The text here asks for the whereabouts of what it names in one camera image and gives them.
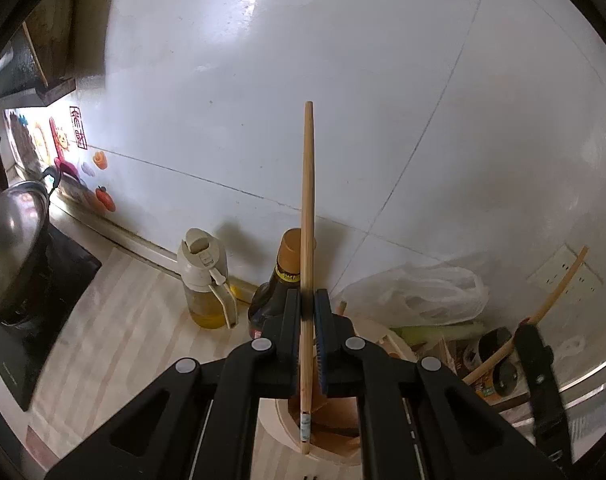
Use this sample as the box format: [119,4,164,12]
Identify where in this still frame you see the red character wall sticker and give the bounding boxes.
[69,106,88,150]

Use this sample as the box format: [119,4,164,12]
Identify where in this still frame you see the dark bottle with gold cap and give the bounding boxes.
[248,228,318,341]

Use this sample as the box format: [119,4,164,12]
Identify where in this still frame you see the white wall socket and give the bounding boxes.
[528,245,604,302]

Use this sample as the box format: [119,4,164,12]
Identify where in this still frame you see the brown cylindrical jar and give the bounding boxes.
[463,327,520,402]

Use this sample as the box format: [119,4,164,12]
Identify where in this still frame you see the oil dispenser bottle white top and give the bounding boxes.
[177,228,240,331]

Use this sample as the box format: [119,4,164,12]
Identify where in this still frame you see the striped tablecloth with cat print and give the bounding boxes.
[28,247,265,480]

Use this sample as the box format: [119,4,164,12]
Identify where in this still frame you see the clear plastic bag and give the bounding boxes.
[340,265,490,329]

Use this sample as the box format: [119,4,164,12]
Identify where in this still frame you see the cream utensil holder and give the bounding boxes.
[255,310,415,480]

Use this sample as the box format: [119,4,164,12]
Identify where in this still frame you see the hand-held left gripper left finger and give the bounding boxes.
[45,290,302,480]

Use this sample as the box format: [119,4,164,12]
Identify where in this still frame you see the yellow green packet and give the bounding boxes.
[393,322,485,347]

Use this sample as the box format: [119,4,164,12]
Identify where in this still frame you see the white brown packet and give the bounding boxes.
[423,337,465,377]

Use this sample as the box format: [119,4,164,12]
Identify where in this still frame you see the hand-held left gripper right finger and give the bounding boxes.
[314,289,567,480]

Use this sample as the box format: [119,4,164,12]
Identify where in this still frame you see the steel wok with lid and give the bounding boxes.
[0,165,64,321]

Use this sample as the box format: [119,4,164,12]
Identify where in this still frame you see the black wok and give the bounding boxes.
[0,280,51,328]

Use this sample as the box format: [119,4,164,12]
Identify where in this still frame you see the cartoon figure wall sticker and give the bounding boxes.
[4,109,50,172]

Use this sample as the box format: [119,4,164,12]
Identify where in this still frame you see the sun wall sticker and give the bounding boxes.
[49,116,70,161]

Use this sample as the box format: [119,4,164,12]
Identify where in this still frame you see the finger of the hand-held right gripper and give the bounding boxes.
[513,323,572,464]

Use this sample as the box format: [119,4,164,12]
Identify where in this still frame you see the pale bamboo chopstick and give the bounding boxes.
[462,245,590,386]
[296,101,318,456]

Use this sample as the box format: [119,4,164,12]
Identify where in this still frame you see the black range hood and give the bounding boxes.
[0,35,78,108]

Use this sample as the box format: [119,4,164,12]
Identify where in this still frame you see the black stove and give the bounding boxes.
[0,225,104,413]

